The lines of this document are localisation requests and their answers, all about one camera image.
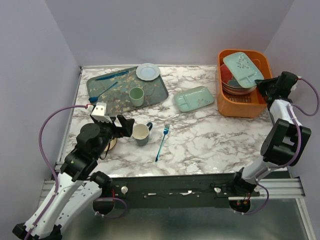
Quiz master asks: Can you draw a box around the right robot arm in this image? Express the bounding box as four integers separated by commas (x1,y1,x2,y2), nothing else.
230,71,312,196

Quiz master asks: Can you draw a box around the dark rimmed beige bowl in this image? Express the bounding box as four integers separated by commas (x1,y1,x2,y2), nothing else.
105,138,118,151

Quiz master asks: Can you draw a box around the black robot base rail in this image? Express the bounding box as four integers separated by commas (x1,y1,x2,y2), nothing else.
82,172,266,210

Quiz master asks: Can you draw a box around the orange plastic bin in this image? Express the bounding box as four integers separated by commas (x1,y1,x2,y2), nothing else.
215,49,273,118

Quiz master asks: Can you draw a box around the floral teal serving tray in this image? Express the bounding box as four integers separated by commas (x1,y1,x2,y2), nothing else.
86,66,169,116

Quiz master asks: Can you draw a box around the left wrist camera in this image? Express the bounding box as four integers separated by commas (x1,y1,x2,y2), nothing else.
86,102,112,123

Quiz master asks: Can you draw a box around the red rimmed beige plate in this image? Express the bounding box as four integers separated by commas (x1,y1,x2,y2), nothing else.
223,89,251,96

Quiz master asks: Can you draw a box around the grey mug white inside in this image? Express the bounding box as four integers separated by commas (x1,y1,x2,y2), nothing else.
132,122,153,147

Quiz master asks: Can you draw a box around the red plate teal flower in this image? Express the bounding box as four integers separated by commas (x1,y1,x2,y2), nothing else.
220,64,242,89

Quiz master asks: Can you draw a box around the teal rectangular dish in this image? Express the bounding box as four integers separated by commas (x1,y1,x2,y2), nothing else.
173,86,214,112
223,52,264,89

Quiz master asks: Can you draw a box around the blue metal knife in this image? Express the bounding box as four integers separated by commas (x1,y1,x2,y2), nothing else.
95,70,130,81

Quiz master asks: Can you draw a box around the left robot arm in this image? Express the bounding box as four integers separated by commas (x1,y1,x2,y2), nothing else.
12,115,135,240

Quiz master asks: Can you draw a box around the green plastic cup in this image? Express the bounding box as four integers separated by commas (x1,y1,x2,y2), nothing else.
129,87,145,107

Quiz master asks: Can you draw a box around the blue metal fork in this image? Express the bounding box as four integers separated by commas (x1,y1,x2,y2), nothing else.
155,123,170,162

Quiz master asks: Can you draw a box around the blue metal spoon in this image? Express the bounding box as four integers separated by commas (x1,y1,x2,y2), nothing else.
88,82,118,103

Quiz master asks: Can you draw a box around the cream pink branch plate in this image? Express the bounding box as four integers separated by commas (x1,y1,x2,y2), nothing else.
222,87,256,95

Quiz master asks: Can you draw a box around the light blue scalloped plate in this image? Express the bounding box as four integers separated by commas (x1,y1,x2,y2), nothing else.
135,63,160,81

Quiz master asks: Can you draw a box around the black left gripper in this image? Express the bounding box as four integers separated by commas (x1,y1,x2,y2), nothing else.
93,114,135,159

